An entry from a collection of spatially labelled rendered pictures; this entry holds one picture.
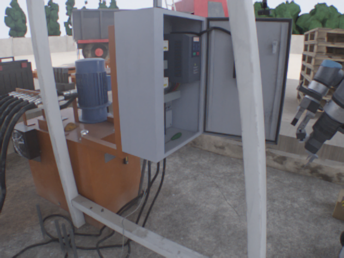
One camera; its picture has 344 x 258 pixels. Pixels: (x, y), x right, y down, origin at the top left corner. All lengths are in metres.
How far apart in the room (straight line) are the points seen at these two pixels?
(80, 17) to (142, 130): 8.43
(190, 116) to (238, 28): 0.78
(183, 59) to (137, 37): 0.28
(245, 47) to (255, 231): 0.57
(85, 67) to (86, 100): 0.22
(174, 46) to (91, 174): 0.84
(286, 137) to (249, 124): 1.72
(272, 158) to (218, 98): 1.30
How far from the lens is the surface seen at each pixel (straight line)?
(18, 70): 3.28
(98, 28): 9.31
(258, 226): 0.83
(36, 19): 1.29
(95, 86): 1.66
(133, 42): 0.96
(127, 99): 1.01
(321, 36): 2.95
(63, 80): 1.67
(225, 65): 1.23
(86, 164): 1.43
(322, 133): 0.86
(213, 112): 1.28
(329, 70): 1.24
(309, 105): 1.20
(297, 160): 2.40
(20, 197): 2.21
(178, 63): 1.14
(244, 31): 0.63
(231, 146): 2.51
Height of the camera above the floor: 1.12
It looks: 20 degrees down
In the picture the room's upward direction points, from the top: straight up
